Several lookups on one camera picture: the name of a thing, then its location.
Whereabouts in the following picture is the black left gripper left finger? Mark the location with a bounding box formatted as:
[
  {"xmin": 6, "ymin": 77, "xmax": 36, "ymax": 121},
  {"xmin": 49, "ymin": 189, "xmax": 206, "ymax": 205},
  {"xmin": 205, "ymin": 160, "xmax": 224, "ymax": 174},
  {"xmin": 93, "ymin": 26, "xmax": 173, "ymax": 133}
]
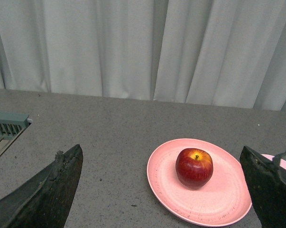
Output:
[{"xmin": 0, "ymin": 144, "xmax": 83, "ymax": 228}]

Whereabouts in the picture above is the pink plate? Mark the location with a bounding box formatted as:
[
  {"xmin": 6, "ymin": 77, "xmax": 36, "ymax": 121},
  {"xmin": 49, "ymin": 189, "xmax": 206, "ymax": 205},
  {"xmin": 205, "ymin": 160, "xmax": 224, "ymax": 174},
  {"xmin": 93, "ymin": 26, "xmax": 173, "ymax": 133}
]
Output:
[{"xmin": 147, "ymin": 139, "xmax": 252, "ymax": 227}]

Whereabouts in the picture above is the red apple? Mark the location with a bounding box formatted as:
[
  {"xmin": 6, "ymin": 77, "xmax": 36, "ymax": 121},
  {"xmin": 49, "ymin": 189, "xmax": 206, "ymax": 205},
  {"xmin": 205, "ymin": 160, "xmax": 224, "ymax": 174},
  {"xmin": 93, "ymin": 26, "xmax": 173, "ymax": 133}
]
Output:
[{"xmin": 175, "ymin": 148, "xmax": 214, "ymax": 190}]

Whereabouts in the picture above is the white curtain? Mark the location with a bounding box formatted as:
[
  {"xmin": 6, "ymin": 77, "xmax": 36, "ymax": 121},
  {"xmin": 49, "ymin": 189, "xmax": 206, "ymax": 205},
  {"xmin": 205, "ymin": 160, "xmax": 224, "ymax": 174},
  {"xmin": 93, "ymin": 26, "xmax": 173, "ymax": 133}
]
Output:
[{"xmin": 0, "ymin": 0, "xmax": 286, "ymax": 111}]

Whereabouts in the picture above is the green dish rack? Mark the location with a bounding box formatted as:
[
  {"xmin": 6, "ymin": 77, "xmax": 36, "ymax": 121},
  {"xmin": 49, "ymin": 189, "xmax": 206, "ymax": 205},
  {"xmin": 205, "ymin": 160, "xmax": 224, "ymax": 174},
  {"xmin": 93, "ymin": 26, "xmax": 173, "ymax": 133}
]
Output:
[{"xmin": 0, "ymin": 112, "xmax": 33, "ymax": 156}]

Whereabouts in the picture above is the light pink bowl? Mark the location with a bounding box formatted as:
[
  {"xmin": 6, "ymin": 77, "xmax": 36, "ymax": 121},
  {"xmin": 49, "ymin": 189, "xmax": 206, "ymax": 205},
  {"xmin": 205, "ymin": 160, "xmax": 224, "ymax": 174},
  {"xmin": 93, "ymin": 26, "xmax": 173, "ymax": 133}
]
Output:
[{"xmin": 262, "ymin": 154, "xmax": 286, "ymax": 170}]

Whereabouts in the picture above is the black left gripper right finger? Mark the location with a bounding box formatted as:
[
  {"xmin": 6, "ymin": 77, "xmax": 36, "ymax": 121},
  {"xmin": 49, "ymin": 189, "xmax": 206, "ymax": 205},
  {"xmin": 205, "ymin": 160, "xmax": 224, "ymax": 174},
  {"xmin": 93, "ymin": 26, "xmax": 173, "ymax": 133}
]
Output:
[{"xmin": 240, "ymin": 146, "xmax": 286, "ymax": 228}]

